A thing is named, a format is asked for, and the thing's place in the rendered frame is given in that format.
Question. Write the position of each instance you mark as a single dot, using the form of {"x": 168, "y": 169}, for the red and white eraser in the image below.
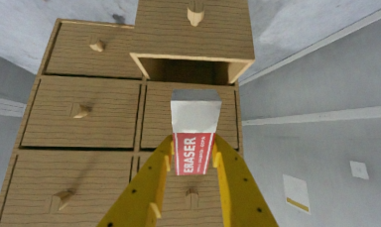
{"x": 195, "y": 114}

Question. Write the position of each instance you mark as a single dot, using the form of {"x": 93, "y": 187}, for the tan wooden chest of drawers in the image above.
{"x": 21, "y": 148}

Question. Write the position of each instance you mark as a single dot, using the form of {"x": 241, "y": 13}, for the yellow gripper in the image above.
{"x": 141, "y": 202}

